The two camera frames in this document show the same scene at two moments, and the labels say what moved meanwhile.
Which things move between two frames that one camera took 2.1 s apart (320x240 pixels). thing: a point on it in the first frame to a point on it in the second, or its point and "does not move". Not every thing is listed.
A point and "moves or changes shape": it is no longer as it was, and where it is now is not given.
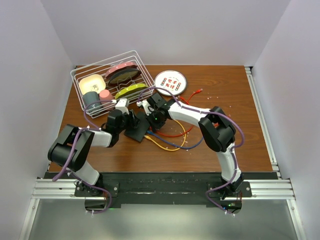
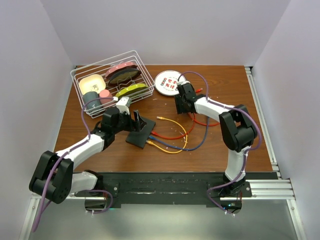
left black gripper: x=134 y=122 does not move
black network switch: x=138 y=133 moves or changes shape
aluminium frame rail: x=273 y=189 does not move
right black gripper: x=155 y=126 to x=180 y=109
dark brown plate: x=123 y=76 does not move
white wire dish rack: x=99 y=84 does not move
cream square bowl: x=94 y=83 does not move
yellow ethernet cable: x=174 y=149 moves or changes shape
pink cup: x=105 y=95 does not move
